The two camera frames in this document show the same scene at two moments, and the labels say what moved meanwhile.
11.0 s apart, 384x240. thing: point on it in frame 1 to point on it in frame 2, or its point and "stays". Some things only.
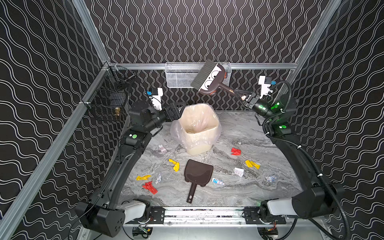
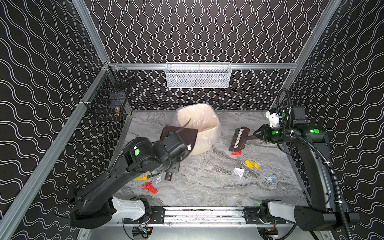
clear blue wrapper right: (271, 178) stays
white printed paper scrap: (238, 171) stays
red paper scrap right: (235, 151) stays
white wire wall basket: (182, 74) stays
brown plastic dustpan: (198, 173) to (189, 135)
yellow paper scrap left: (145, 177) stays
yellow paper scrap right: (250, 164) stays
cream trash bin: (198, 123) stays
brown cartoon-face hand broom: (209, 78) to (239, 138)
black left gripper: (171, 112) to (173, 167)
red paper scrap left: (148, 185) stays
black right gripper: (251, 101) to (263, 132)
